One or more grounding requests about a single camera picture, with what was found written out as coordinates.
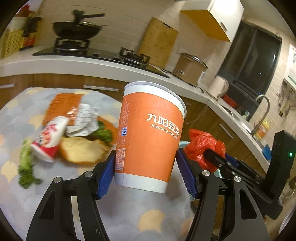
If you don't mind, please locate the red plastic bag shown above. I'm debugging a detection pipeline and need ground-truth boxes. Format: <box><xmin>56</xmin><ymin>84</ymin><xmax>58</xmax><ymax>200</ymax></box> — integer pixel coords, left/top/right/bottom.
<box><xmin>184</xmin><ymin>129</ymin><xmax>226</xmax><ymax>161</ymax></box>

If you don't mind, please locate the orange paper soy milk cup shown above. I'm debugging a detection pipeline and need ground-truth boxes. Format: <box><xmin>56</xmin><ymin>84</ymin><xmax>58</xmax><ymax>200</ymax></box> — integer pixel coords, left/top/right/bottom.
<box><xmin>115</xmin><ymin>81</ymin><xmax>187</xmax><ymax>193</ymax></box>

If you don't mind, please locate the dark kitchen window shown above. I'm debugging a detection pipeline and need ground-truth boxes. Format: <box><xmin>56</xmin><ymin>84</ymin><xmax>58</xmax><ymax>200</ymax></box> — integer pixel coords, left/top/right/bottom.
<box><xmin>218</xmin><ymin>21</ymin><xmax>282</xmax><ymax>121</ymax></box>

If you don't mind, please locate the chrome sink faucet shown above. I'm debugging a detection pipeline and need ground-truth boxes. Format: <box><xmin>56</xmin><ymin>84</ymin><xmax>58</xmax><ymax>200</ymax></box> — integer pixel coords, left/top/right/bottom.
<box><xmin>250</xmin><ymin>94</ymin><xmax>271</xmax><ymax>137</ymax></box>

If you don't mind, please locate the yellow dish soap bottle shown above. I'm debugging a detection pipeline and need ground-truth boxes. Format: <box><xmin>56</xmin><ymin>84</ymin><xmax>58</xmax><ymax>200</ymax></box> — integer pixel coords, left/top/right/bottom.
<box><xmin>254</xmin><ymin>118</ymin><xmax>270</xmax><ymax>140</ymax></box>

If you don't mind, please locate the light blue plastic basket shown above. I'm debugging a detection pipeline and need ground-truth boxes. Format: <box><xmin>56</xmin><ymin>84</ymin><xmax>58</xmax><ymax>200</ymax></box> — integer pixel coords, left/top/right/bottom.
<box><xmin>179</xmin><ymin>141</ymin><xmax>222</xmax><ymax>178</ymax></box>

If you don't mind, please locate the red tray on counter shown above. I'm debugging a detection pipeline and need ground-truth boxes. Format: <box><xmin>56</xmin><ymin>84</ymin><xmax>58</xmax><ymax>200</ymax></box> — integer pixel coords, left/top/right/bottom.
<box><xmin>222</xmin><ymin>95</ymin><xmax>238</xmax><ymax>108</ymax></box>

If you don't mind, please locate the red white crushed paper cup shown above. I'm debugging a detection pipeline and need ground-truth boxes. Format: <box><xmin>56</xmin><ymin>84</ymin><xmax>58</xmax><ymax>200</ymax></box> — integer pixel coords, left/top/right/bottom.
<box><xmin>31</xmin><ymin>116</ymin><xmax>70</xmax><ymax>163</ymax></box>

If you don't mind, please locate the piece of bread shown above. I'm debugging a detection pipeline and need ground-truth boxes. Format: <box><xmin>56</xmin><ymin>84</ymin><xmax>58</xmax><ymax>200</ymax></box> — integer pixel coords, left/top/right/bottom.
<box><xmin>59</xmin><ymin>137</ymin><xmax>110</xmax><ymax>165</ymax></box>

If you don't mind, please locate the white electric kettle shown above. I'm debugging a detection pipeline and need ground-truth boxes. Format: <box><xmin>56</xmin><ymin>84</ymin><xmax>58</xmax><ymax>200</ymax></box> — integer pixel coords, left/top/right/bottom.
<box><xmin>207</xmin><ymin>75</ymin><xmax>229</xmax><ymax>99</ymax></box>

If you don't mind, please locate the scallop pattern tablecloth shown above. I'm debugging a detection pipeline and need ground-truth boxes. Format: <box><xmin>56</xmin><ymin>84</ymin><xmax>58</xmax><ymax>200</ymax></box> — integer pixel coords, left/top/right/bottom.
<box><xmin>0</xmin><ymin>86</ymin><xmax>197</xmax><ymax>241</ymax></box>

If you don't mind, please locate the green leafy vegetable scrap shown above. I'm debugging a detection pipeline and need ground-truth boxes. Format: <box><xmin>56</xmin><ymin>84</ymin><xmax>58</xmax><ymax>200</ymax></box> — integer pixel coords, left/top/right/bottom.
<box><xmin>87</xmin><ymin>120</ymin><xmax>113</xmax><ymax>147</ymax></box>

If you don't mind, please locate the brown rice cooker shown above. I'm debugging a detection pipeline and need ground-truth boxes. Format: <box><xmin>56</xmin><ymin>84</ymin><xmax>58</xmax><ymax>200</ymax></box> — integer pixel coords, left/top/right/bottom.
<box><xmin>173</xmin><ymin>53</ymin><xmax>208</xmax><ymax>86</ymax></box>

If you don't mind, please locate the crumpled silver white wrapper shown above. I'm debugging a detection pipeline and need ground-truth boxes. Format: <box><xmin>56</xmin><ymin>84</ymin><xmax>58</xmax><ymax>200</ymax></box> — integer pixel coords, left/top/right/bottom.
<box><xmin>65</xmin><ymin>103</ymin><xmax>99</xmax><ymax>137</ymax></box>

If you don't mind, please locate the orange snack package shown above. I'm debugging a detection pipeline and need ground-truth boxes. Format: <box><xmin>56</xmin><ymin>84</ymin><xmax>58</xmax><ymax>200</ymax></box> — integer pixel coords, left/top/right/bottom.
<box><xmin>42</xmin><ymin>93</ymin><xmax>83</xmax><ymax>126</ymax></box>

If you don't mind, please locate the wooden cutting board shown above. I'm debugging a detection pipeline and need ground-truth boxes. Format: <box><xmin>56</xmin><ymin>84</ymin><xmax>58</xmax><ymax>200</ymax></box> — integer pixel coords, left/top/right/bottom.
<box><xmin>138</xmin><ymin>18</ymin><xmax>179</xmax><ymax>68</ymax></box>

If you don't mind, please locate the black glass gas stove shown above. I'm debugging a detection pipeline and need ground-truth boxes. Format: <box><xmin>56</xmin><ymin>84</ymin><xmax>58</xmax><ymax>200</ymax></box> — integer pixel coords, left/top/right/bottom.
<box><xmin>33</xmin><ymin>38</ymin><xmax>169</xmax><ymax>78</ymax></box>

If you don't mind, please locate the yellow plastic utensil basket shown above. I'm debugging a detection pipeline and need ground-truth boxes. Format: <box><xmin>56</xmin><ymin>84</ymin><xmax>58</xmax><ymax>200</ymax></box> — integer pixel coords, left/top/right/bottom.
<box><xmin>1</xmin><ymin>29</ymin><xmax>23</xmax><ymax>59</ymax></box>

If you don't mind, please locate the dark soy sauce bottle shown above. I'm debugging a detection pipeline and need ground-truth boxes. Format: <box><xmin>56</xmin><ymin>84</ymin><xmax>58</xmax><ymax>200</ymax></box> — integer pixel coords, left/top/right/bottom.
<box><xmin>20</xmin><ymin>12</ymin><xmax>41</xmax><ymax>51</ymax></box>

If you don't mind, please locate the black wok with lid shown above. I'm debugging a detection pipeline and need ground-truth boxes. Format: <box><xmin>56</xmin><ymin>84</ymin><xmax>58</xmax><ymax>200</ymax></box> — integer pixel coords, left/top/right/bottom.
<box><xmin>53</xmin><ymin>9</ymin><xmax>105</xmax><ymax>41</ymax></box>

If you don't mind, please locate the white yellow wall cabinet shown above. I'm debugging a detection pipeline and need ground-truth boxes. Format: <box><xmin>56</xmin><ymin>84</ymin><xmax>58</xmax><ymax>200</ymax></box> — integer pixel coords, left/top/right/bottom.
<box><xmin>181</xmin><ymin>0</ymin><xmax>244</xmax><ymax>43</ymax></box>

